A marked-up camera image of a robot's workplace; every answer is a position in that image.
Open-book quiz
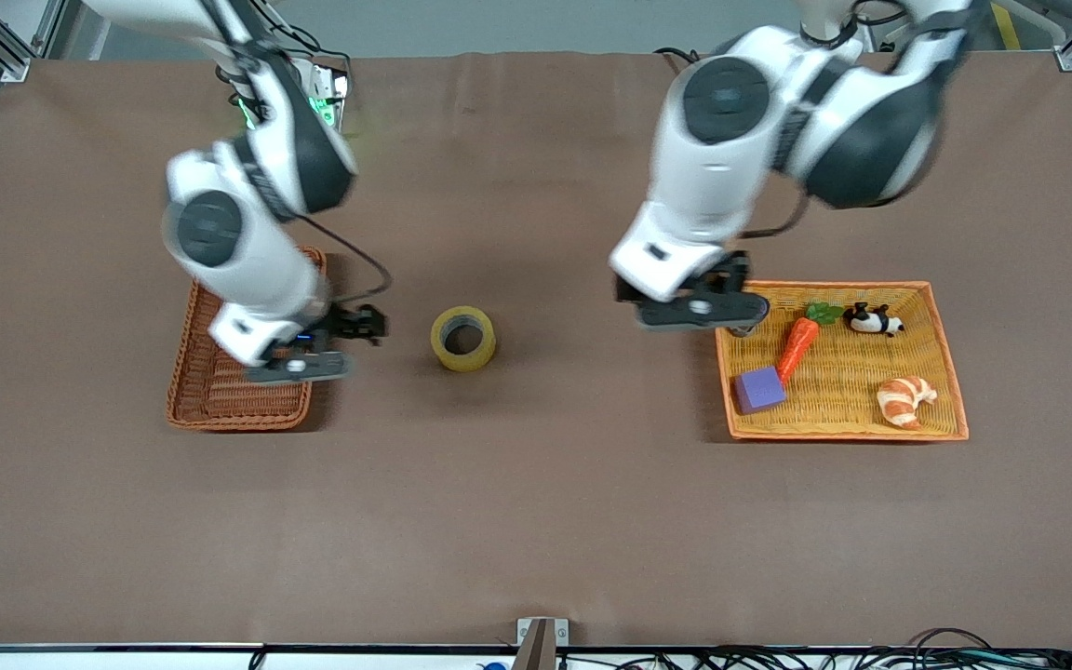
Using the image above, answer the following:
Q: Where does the brown wicker basket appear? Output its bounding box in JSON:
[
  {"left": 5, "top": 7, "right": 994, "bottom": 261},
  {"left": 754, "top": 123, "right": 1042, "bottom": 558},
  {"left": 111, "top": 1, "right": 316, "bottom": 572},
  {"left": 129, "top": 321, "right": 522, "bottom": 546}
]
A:
[{"left": 165, "top": 246, "right": 328, "bottom": 432}]

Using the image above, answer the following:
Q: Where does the black right base cable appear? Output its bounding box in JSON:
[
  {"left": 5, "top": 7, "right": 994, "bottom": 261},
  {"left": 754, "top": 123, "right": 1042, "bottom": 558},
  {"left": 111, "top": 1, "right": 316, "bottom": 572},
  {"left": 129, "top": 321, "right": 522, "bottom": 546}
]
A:
[{"left": 280, "top": 35, "right": 353, "bottom": 80}]

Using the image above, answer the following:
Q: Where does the orange wicker basket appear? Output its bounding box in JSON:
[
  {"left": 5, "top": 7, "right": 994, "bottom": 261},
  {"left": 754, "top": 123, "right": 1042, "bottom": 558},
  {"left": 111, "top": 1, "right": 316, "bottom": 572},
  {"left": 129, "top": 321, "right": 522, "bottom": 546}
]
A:
[{"left": 715, "top": 279, "right": 971, "bottom": 442}]

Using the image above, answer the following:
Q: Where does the toy croissant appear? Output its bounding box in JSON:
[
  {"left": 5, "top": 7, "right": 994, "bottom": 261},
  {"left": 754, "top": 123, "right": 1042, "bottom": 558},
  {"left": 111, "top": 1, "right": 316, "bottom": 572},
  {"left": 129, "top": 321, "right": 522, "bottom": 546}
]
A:
[{"left": 876, "top": 375, "right": 938, "bottom": 430}]

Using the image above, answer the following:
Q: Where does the purple foam cube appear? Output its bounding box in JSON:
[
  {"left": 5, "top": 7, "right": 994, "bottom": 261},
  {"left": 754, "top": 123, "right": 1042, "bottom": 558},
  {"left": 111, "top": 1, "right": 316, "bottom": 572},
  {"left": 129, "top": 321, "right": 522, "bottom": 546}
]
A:
[{"left": 732, "top": 366, "right": 789, "bottom": 416}]

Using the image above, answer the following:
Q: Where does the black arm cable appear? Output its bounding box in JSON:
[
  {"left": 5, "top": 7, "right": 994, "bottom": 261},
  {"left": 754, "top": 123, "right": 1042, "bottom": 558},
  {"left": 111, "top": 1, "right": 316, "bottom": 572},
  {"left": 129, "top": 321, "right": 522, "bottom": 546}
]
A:
[
  {"left": 299, "top": 212, "right": 395, "bottom": 310},
  {"left": 739, "top": 181, "right": 813, "bottom": 241}
]

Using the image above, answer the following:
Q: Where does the brown table cover mat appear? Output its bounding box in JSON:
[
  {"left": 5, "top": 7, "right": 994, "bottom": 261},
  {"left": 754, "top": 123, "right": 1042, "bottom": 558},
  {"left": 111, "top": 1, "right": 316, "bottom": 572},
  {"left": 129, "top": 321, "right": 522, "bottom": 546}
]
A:
[{"left": 0, "top": 48, "right": 1072, "bottom": 650}]

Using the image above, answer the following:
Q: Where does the black white panda toy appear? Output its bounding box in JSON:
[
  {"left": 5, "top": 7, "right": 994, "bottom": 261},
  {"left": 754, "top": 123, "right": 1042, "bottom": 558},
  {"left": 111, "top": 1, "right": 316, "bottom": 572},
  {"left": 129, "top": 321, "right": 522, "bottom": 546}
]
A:
[{"left": 842, "top": 302, "right": 905, "bottom": 338}]

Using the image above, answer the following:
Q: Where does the orange toy carrot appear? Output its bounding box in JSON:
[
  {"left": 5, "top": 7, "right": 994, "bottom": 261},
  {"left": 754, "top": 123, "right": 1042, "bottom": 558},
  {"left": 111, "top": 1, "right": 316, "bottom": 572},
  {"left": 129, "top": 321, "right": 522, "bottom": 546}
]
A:
[{"left": 775, "top": 301, "right": 846, "bottom": 384}]

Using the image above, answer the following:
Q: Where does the clear yellowish tape roll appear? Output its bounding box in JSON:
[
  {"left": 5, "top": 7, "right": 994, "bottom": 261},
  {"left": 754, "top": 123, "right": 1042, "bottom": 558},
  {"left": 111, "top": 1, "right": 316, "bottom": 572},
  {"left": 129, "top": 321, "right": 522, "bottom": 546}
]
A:
[{"left": 431, "top": 305, "right": 498, "bottom": 373}]

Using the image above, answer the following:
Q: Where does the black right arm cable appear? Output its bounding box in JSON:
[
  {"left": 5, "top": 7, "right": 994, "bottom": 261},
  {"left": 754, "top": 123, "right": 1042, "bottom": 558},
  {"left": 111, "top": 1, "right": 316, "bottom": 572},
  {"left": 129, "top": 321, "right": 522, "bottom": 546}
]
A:
[{"left": 299, "top": 212, "right": 395, "bottom": 310}]

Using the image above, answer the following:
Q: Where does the black cable bundle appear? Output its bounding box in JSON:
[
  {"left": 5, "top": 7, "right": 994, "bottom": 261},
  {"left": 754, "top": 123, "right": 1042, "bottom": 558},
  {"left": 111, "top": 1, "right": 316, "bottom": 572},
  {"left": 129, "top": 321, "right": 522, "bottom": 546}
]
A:
[{"left": 555, "top": 628, "right": 1072, "bottom": 670}]

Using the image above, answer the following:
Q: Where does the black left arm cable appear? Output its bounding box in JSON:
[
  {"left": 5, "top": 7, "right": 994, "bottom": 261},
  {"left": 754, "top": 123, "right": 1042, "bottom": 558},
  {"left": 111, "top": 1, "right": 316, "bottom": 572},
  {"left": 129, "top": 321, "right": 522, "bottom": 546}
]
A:
[{"left": 739, "top": 181, "right": 813, "bottom": 241}]

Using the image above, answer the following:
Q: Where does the grey metal camera bracket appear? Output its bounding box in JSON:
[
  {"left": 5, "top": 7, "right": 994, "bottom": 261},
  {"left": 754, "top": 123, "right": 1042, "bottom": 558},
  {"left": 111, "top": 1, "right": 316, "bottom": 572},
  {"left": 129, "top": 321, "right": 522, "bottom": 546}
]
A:
[{"left": 516, "top": 617, "right": 570, "bottom": 670}]

